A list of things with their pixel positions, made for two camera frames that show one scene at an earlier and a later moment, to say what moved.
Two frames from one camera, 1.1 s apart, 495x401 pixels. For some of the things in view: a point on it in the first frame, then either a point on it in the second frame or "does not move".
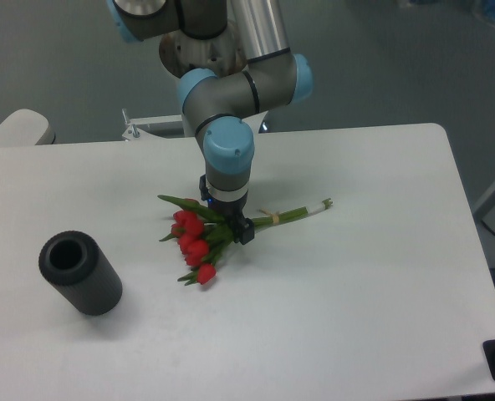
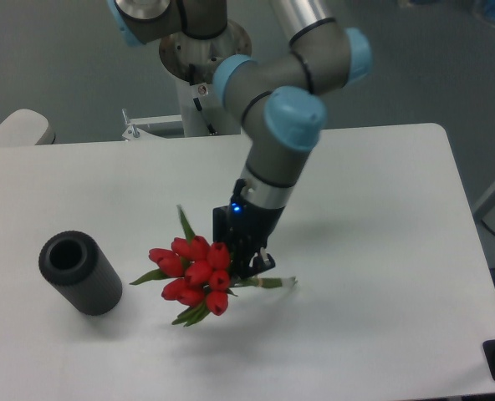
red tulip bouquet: [201, 235] → [199, 275]
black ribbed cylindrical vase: [74, 265] does not move
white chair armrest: [23, 127] does not move
